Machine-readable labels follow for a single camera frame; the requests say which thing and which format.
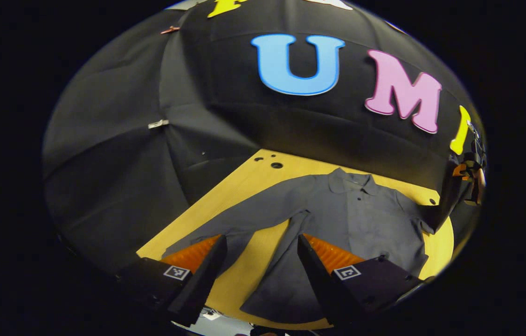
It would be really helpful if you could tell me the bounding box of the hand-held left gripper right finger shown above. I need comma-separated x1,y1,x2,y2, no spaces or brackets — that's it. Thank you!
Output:
297,234,434,327

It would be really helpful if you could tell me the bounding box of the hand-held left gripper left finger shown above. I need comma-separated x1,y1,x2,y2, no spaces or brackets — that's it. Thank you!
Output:
115,234,228,327

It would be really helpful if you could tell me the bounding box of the grey collared shirt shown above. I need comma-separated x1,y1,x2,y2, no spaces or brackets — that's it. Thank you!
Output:
163,168,436,325

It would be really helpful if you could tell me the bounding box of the black backdrop cloth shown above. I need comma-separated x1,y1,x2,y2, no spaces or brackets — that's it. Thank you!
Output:
42,0,485,276

